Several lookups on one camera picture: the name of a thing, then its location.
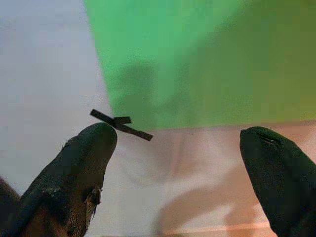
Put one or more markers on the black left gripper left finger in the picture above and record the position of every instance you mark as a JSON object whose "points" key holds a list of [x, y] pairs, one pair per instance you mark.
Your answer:
{"points": [[71, 172]]}

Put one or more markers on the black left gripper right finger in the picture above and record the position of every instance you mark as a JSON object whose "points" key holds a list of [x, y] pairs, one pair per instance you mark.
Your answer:
{"points": [[284, 177]]}

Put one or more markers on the short black tape strip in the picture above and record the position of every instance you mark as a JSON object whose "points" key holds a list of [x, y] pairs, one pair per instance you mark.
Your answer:
{"points": [[126, 120]]}

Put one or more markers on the long black tape strip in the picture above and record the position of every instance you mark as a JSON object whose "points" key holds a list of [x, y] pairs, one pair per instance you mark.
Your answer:
{"points": [[138, 133]]}

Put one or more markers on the green mat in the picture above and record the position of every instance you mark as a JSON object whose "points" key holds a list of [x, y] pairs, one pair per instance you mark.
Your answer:
{"points": [[172, 49]]}

